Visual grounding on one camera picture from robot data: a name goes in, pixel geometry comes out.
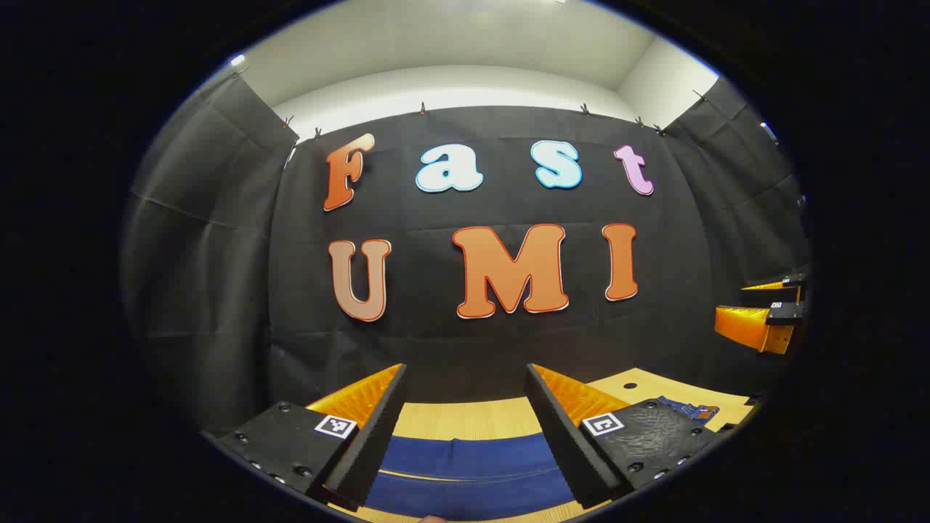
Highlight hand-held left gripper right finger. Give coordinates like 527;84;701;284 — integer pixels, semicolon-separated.
525;363;727;511

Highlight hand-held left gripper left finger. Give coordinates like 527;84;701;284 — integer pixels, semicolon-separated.
202;363;408;511

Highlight blue jeans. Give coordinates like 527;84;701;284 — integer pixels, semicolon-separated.
363;396;720;522

